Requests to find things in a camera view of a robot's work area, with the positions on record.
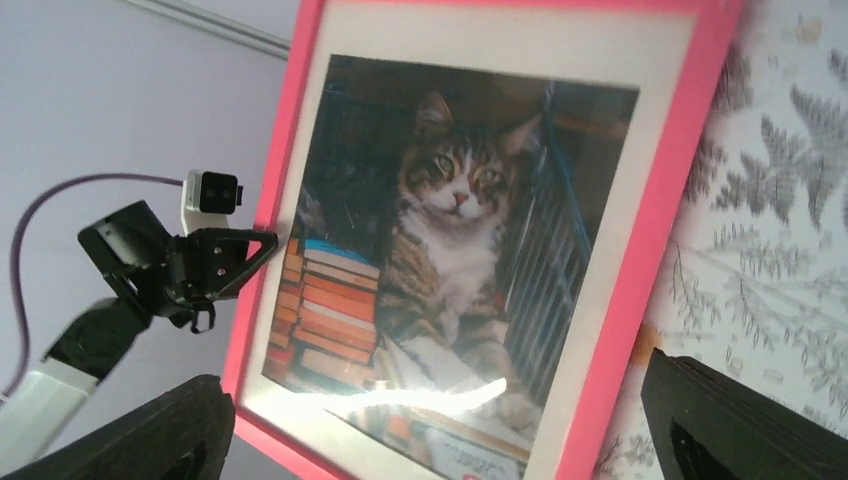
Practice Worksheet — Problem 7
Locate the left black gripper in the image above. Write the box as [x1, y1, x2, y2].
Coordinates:
[78, 200, 279, 333]

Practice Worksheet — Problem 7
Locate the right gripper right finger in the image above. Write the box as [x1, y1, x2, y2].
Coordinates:
[641, 349, 847, 480]

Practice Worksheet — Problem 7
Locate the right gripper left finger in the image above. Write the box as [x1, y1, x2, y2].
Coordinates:
[1, 374, 235, 480]

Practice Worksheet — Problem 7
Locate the pink wooden picture frame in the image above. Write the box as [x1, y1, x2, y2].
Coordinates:
[220, 0, 747, 480]

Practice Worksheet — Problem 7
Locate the cat and books photo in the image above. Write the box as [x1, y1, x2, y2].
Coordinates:
[262, 54, 641, 480]

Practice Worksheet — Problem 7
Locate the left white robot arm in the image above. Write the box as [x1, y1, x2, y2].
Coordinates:
[1, 201, 279, 475]

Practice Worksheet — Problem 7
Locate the floral patterned table mat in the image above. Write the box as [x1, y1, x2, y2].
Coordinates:
[593, 1, 847, 479]

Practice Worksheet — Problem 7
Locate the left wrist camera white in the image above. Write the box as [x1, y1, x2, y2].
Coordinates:
[180, 170, 243, 235]

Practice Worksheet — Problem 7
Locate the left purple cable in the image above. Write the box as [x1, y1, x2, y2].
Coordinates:
[3, 173, 185, 399]

